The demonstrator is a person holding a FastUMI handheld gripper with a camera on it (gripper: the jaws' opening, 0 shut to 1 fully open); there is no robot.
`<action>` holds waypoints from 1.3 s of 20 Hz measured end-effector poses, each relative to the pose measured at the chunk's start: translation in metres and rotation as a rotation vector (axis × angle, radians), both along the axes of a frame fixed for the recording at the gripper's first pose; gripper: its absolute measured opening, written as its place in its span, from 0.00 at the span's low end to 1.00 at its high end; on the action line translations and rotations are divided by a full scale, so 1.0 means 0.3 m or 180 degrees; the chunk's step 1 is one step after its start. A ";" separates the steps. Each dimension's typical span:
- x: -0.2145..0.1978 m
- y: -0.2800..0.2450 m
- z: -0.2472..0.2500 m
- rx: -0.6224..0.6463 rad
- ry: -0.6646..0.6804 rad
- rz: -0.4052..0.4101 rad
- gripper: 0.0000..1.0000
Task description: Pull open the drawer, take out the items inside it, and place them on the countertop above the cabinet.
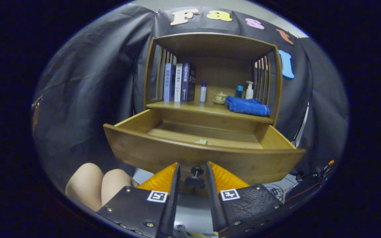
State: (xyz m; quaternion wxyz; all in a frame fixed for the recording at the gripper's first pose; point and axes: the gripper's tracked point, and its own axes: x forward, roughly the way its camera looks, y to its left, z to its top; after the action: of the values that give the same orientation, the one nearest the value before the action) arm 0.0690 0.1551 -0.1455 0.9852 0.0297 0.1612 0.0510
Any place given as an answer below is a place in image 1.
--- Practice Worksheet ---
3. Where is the wooden drawer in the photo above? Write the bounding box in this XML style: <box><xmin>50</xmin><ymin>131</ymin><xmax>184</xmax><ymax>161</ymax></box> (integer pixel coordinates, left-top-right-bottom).
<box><xmin>103</xmin><ymin>108</ymin><xmax>307</xmax><ymax>185</ymax></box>

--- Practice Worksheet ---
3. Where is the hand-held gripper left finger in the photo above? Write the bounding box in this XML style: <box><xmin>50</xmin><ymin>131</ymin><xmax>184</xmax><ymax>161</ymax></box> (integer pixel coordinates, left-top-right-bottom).
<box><xmin>97</xmin><ymin>162</ymin><xmax>180</xmax><ymax>238</ymax></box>

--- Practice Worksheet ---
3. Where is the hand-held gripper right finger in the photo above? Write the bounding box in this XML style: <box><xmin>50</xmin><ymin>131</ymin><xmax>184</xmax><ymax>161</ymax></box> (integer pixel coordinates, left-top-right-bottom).
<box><xmin>206</xmin><ymin>161</ymin><xmax>288</xmax><ymax>238</ymax></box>

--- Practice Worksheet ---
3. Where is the white book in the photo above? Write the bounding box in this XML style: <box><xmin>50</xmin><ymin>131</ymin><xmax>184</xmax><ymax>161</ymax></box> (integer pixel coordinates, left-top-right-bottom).
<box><xmin>174</xmin><ymin>63</ymin><xmax>183</xmax><ymax>103</ymax></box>

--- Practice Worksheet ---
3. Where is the person's bare knee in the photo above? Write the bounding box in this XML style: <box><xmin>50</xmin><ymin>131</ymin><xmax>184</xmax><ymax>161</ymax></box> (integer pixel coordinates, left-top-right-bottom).
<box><xmin>101</xmin><ymin>169</ymin><xmax>138</xmax><ymax>207</ymax></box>
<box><xmin>65</xmin><ymin>163</ymin><xmax>104</xmax><ymax>212</ymax></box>

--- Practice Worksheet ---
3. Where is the black drawer knob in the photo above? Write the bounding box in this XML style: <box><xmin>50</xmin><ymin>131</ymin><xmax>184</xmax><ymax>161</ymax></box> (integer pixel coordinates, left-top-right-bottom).
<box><xmin>185</xmin><ymin>167</ymin><xmax>206</xmax><ymax>189</ymax></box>

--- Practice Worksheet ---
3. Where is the beige lidded teacup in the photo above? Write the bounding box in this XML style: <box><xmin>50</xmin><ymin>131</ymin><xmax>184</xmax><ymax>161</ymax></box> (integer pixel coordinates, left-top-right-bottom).
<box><xmin>213</xmin><ymin>92</ymin><xmax>228</xmax><ymax>105</ymax></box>

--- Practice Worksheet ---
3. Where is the dark equipment with orange clip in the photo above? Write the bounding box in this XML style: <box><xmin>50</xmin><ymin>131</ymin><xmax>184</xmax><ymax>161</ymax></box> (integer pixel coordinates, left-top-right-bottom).
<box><xmin>285</xmin><ymin>160</ymin><xmax>336</xmax><ymax>205</ymax></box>

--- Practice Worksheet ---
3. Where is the light blue book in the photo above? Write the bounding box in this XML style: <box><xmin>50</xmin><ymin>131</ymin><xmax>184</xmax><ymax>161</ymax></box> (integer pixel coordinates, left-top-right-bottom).
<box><xmin>163</xmin><ymin>63</ymin><xmax>177</xmax><ymax>102</ymax></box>

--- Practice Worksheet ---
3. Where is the thin black floor cable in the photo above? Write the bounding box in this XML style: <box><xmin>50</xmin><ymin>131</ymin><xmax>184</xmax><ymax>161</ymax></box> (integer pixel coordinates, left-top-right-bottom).
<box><xmin>265</xmin><ymin>183</ymin><xmax>288</xmax><ymax>202</ymax></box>

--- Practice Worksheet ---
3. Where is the blue towel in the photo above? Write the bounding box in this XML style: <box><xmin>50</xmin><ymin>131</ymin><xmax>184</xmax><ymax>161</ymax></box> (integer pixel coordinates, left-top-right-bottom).
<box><xmin>225</xmin><ymin>96</ymin><xmax>271</xmax><ymax>117</ymax></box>

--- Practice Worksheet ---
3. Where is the wooden cabinet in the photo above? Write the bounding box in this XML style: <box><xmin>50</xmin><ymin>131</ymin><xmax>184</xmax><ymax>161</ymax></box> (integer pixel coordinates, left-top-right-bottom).
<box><xmin>143</xmin><ymin>32</ymin><xmax>283</xmax><ymax>128</ymax></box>

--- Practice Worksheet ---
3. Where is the wooden countertop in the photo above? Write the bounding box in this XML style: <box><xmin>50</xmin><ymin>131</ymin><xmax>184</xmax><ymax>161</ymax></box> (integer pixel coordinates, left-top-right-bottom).
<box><xmin>146</xmin><ymin>94</ymin><xmax>275</xmax><ymax>125</ymax></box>

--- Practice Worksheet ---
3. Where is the dark blue book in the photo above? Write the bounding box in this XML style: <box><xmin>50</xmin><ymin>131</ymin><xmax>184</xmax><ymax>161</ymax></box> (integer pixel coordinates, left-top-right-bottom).
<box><xmin>181</xmin><ymin>61</ymin><xmax>197</xmax><ymax>103</ymax></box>

